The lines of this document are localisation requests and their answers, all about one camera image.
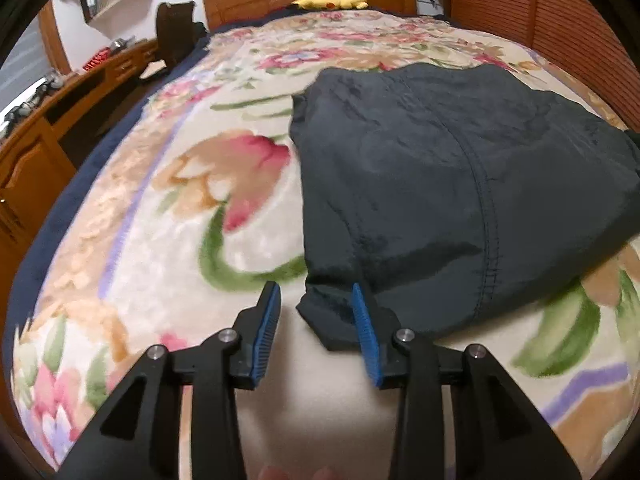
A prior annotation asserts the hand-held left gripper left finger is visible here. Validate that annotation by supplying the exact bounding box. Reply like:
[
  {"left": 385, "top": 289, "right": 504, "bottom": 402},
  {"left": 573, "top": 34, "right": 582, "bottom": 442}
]
[{"left": 60, "top": 281, "right": 282, "bottom": 480}]

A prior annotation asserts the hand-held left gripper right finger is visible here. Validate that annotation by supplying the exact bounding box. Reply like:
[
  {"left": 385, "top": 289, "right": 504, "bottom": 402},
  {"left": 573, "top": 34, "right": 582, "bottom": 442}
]
[{"left": 352, "top": 282, "right": 583, "bottom": 480}]

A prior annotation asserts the black jacket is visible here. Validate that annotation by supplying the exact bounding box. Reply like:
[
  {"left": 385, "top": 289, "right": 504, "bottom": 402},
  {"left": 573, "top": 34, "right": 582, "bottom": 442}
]
[{"left": 289, "top": 62, "right": 640, "bottom": 353}]

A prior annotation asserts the floral blanket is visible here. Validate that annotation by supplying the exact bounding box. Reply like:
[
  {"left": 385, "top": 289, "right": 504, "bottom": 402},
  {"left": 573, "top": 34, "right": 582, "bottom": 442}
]
[{"left": 10, "top": 12, "right": 640, "bottom": 480}]

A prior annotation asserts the wooden desk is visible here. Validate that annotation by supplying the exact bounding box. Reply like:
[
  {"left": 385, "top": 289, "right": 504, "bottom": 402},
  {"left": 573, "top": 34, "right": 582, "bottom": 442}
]
[{"left": 0, "top": 37, "right": 166, "bottom": 273}]

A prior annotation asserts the dark chair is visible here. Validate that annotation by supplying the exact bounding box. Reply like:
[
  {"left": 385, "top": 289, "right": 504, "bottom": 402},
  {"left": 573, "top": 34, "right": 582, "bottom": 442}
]
[{"left": 139, "top": 1, "right": 208, "bottom": 81}]

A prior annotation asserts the dark desk clutter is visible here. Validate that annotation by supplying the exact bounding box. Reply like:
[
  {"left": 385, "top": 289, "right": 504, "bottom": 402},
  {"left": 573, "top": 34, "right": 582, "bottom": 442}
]
[{"left": 0, "top": 72, "right": 67, "bottom": 137}]

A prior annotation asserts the window blind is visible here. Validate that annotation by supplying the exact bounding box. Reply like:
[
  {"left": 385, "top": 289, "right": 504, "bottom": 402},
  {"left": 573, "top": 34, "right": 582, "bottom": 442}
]
[{"left": 0, "top": 17, "right": 51, "bottom": 106}]

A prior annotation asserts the slatted wooden wardrobe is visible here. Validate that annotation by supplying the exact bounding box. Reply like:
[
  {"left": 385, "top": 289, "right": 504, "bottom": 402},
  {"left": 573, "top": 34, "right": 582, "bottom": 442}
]
[{"left": 442, "top": 0, "right": 640, "bottom": 131}]

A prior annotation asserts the wooden window frame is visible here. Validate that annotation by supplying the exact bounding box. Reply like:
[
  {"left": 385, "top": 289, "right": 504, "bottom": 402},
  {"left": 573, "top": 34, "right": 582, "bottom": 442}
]
[{"left": 39, "top": 0, "right": 72, "bottom": 75}]

